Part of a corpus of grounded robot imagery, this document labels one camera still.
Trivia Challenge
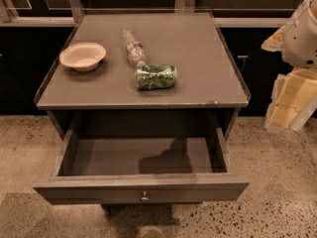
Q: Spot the clear plastic water bottle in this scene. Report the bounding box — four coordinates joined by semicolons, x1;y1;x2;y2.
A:
122;29;147;67

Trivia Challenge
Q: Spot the open grey top drawer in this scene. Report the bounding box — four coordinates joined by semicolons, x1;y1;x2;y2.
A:
34;128;249;205

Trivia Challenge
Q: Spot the metal drawer knob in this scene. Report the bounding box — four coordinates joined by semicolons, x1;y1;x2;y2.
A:
140;191;149;202

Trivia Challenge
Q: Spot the beige paper bowl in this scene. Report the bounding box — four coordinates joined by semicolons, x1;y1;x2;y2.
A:
59;43;106;72

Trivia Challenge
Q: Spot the metal railing frame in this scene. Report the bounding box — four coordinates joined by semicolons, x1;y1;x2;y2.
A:
0;0;317;28

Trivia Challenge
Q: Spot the grey cabinet table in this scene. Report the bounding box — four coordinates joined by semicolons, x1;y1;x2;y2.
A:
35;13;250;136

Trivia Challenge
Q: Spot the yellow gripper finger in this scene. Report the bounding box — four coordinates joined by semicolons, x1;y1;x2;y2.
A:
264;67;317;132
262;26;285;52

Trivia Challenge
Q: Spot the green soda can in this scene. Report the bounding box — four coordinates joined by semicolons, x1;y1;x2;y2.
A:
135;64;177;90

